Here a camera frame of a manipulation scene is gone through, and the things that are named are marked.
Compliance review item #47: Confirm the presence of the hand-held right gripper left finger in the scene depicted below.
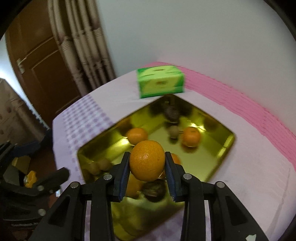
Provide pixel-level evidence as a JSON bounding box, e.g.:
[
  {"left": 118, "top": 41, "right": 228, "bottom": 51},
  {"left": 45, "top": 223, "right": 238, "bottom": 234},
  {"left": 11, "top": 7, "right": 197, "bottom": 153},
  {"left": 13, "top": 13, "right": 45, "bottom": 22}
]
[{"left": 28, "top": 151, "right": 130, "bottom": 241}]

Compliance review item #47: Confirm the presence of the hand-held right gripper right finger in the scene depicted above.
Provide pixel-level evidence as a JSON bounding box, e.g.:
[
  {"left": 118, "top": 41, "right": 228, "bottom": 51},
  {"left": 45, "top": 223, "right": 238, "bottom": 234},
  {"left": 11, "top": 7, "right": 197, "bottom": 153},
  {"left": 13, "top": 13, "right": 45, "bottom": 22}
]
[{"left": 165, "top": 152, "right": 270, "bottom": 241}]

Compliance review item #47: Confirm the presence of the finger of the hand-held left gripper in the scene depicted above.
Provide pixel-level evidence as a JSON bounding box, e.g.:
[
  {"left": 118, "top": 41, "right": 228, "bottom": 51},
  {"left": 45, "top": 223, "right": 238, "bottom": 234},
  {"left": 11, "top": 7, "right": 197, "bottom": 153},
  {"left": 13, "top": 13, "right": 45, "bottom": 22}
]
[
  {"left": 0, "top": 167, "right": 70, "bottom": 198},
  {"left": 0, "top": 141, "right": 42, "bottom": 163}
]

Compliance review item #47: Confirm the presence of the dark passion fruit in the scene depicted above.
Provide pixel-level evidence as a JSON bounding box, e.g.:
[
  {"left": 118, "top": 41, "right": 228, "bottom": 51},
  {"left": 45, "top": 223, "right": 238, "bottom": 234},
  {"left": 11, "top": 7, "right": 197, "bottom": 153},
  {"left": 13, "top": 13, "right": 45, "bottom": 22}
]
[
  {"left": 163, "top": 105, "right": 182, "bottom": 123},
  {"left": 142, "top": 179, "right": 167, "bottom": 203}
]

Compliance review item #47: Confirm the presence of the small brown kiwi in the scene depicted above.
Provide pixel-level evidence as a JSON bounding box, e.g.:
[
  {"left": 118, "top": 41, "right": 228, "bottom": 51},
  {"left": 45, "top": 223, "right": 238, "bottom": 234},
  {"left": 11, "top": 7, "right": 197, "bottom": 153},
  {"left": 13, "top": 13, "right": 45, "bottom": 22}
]
[
  {"left": 98, "top": 158, "right": 114, "bottom": 171},
  {"left": 168, "top": 126, "right": 179, "bottom": 139},
  {"left": 87, "top": 162, "right": 101, "bottom": 175}
]

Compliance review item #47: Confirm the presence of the gold and red tin box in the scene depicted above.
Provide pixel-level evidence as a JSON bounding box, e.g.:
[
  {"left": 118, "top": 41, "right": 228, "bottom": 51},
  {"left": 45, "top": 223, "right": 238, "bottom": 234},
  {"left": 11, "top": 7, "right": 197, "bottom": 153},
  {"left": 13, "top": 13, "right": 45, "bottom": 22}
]
[{"left": 76, "top": 94, "right": 236, "bottom": 241}]

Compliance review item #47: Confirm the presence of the yellow plastic object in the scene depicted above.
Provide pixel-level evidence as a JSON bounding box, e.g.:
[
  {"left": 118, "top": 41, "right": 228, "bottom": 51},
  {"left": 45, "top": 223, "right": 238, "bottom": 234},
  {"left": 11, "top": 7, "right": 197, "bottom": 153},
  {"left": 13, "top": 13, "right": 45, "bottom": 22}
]
[{"left": 24, "top": 170, "right": 37, "bottom": 188}]

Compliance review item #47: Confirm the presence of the tan patterned furniture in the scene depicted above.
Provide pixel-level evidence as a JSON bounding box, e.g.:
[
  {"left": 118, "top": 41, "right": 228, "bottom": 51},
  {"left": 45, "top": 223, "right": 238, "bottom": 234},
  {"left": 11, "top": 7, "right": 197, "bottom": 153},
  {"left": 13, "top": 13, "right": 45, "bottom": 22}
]
[{"left": 0, "top": 77, "right": 50, "bottom": 144}]

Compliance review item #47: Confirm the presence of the brown wooden door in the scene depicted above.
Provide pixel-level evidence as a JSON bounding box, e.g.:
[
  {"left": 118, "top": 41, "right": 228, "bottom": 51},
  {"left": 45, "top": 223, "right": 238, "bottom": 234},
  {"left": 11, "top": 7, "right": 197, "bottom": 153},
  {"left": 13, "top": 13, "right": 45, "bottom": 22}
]
[{"left": 5, "top": 0, "right": 81, "bottom": 127}]

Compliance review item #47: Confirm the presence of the white and purple checked cloth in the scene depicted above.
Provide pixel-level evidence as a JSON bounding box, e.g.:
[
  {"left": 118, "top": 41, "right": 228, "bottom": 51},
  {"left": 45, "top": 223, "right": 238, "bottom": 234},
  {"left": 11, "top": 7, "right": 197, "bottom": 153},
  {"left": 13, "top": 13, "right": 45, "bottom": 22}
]
[{"left": 52, "top": 70, "right": 296, "bottom": 241}]

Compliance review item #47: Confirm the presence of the green tissue pack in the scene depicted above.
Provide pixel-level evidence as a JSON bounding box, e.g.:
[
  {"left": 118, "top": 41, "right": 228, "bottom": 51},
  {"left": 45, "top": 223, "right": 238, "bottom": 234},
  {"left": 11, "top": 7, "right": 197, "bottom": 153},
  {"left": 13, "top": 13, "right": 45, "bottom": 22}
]
[{"left": 136, "top": 65, "right": 185, "bottom": 99}]

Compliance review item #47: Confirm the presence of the pink foam mat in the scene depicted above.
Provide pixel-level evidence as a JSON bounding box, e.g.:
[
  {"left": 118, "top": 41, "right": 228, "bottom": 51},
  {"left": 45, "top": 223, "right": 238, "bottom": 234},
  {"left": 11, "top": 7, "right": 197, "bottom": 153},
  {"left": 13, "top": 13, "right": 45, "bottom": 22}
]
[{"left": 146, "top": 61, "right": 296, "bottom": 167}]

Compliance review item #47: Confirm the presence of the beige striped curtain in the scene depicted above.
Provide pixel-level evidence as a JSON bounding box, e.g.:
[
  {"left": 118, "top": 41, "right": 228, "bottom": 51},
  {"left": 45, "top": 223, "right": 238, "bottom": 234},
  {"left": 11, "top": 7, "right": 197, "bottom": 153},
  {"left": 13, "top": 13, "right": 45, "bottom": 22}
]
[{"left": 47, "top": 0, "right": 116, "bottom": 91}]

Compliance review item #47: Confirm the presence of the metal door handle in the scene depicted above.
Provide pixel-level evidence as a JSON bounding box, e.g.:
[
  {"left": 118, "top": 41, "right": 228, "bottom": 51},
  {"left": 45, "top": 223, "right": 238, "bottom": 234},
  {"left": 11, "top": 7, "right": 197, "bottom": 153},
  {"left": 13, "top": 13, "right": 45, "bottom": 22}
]
[{"left": 17, "top": 57, "right": 28, "bottom": 73}]

